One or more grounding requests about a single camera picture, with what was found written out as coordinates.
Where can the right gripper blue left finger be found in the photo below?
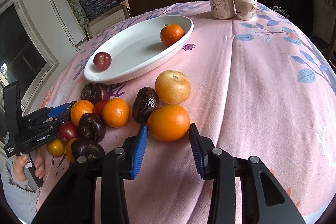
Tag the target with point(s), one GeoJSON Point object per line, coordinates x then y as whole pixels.
{"type": "Point", "coordinates": [138, 151]}

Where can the framed picture leaning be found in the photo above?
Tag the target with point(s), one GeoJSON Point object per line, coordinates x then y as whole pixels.
{"type": "Point", "coordinates": [109, 18]}

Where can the white oval plate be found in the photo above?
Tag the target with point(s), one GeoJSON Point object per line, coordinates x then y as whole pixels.
{"type": "Point", "coordinates": [137, 50]}

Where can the orange tangerine with stem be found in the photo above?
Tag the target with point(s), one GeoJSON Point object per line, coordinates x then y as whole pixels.
{"type": "Point", "coordinates": [171, 33]}

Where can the large orange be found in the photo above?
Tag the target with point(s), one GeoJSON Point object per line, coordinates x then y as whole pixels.
{"type": "Point", "coordinates": [168, 123]}

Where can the wrinkled dark passion fruit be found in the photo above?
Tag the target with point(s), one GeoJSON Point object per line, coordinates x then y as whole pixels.
{"type": "Point", "coordinates": [146, 102]}

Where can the small orange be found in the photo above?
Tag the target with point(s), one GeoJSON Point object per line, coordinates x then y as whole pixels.
{"type": "Point", "coordinates": [69, 150]}

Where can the white beverage can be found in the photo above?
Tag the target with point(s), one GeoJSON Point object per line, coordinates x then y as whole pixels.
{"type": "Point", "coordinates": [222, 9]}

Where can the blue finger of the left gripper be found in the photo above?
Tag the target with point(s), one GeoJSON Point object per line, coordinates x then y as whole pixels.
{"type": "Point", "coordinates": [57, 111]}

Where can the grey knitted left sleeve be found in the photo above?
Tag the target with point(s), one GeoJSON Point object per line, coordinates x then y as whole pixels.
{"type": "Point", "coordinates": [22, 199]}

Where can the dark water chestnut front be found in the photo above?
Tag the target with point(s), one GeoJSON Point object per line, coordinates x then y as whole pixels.
{"type": "Point", "coordinates": [88, 148]}

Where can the pink printed tablecloth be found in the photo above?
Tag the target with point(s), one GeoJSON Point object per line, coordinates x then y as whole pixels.
{"type": "Point", "coordinates": [259, 88]}

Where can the yellow round pear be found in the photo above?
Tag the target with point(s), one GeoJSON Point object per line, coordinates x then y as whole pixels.
{"type": "Point", "coordinates": [172, 87]}

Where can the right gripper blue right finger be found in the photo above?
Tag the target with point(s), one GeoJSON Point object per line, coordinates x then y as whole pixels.
{"type": "Point", "coordinates": [199, 150]}

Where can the window with white frame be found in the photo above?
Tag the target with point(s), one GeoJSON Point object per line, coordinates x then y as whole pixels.
{"type": "Point", "coordinates": [25, 56]}

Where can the red plum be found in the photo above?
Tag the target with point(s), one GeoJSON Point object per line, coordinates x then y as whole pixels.
{"type": "Point", "coordinates": [68, 131]}
{"type": "Point", "coordinates": [102, 61]}

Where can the dark water chestnut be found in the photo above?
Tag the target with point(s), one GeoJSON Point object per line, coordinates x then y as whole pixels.
{"type": "Point", "coordinates": [88, 148]}
{"type": "Point", "coordinates": [92, 127]}

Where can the red plum on plate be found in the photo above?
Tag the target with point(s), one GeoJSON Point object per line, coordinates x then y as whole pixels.
{"type": "Point", "coordinates": [102, 61]}

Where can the small yellow fruit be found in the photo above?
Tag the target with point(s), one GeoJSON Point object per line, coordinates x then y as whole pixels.
{"type": "Point", "coordinates": [56, 148]}

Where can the white paper cup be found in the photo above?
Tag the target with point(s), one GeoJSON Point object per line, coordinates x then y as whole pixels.
{"type": "Point", "coordinates": [246, 9]}

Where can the small orange tangerine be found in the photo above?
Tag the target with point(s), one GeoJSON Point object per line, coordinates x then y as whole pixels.
{"type": "Point", "coordinates": [116, 113]}

